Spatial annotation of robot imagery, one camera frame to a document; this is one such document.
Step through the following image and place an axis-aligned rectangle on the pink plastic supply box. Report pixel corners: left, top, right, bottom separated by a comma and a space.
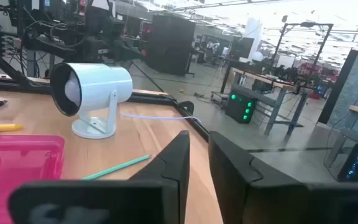
0, 134, 65, 224

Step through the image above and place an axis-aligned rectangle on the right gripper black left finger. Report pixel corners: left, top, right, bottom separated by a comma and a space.
7, 130, 191, 224

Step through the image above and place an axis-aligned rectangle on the black metal rig frame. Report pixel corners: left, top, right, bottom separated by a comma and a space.
271, 21, 334, 77

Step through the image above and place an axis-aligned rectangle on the white cylindrical cup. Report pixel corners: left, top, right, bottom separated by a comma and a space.
50, 62, 134, 140

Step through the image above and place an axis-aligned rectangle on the black box with green lights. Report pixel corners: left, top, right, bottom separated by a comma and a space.
224, 90, 258, 124

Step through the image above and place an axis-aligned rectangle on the green pencil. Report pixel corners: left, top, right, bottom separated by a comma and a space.
81, 154, 152, 181

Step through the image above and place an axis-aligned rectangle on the wooden top workbench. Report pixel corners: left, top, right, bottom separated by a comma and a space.
221, 60, 315, 137

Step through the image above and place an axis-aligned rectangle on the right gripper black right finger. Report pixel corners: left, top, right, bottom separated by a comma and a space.
208, 130, 358, 224

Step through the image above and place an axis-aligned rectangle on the black computer with blue light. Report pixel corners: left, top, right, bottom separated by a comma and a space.
336, 142, 358, 183

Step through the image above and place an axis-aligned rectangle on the white lamp cable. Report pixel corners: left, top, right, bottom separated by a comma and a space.
119, 112, 203, 125

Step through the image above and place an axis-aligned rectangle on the tall black cabinet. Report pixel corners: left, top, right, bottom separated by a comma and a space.
145, 14, 197, 77

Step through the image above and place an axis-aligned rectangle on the black monitor on stand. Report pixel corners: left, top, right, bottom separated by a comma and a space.
230, 37, 255, 59

